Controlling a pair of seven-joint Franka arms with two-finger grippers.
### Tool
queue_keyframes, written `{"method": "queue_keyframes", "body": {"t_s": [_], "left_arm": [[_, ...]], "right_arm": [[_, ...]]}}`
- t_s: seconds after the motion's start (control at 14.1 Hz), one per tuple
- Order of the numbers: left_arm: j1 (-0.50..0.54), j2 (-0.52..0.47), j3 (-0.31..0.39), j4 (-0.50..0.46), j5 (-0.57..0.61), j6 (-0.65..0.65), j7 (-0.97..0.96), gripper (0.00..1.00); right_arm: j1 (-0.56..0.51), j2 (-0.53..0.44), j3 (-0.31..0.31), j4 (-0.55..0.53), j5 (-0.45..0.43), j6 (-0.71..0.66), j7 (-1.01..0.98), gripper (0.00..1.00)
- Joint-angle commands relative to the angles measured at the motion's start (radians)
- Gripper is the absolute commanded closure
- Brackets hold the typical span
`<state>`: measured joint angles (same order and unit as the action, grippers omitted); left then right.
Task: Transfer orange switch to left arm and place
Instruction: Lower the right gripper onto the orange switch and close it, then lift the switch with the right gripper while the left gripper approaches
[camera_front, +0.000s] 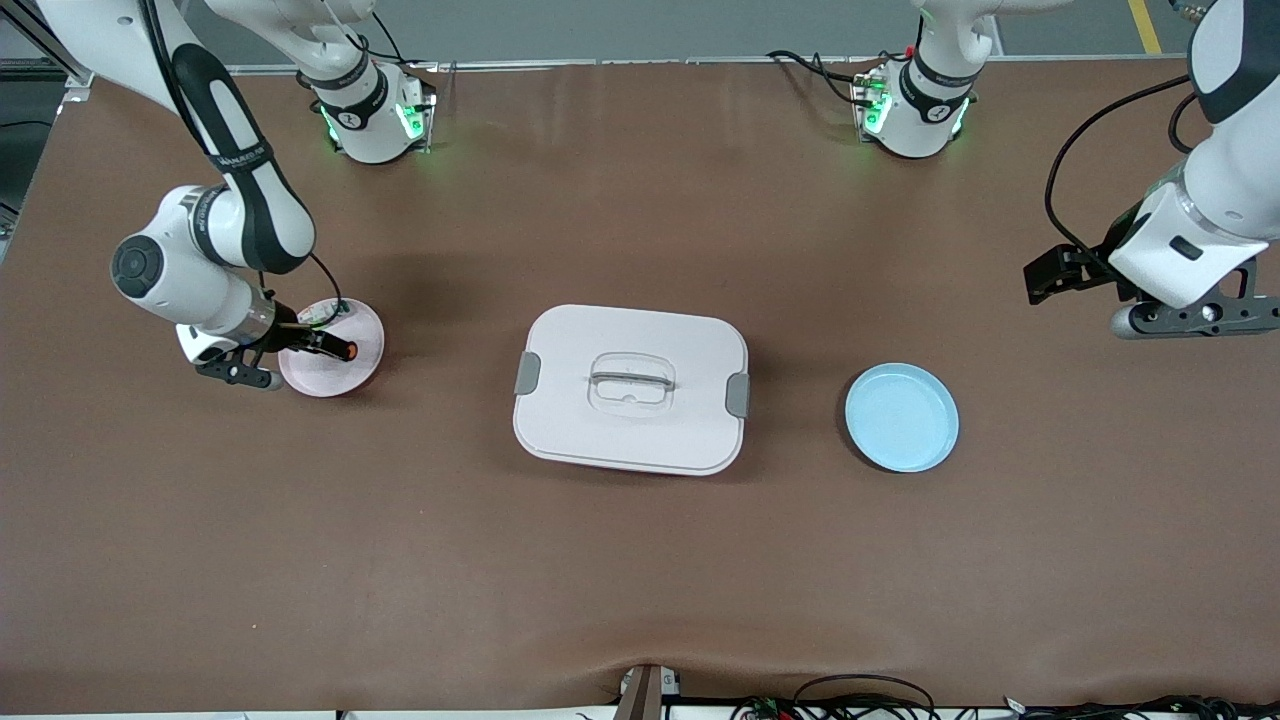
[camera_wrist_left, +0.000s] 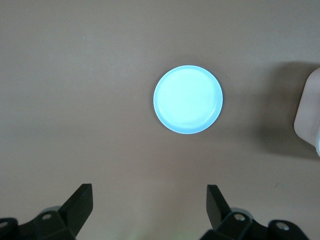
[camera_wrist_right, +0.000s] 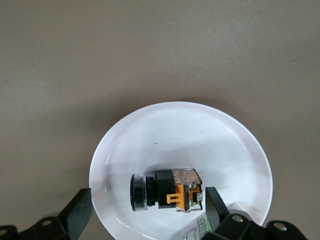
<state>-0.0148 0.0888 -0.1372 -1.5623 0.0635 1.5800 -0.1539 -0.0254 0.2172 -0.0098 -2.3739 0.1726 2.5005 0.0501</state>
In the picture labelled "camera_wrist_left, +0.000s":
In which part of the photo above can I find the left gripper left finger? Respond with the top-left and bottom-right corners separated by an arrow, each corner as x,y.
0,183 -> 94,240

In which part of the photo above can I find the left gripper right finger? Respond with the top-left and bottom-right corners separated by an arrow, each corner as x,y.
201,184 -> 320,240

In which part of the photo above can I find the white lidded storage box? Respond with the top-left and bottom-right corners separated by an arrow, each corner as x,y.
293,66 -> 320,157

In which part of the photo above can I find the light blue round plate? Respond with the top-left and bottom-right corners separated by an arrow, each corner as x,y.
152,65 -> 224,135

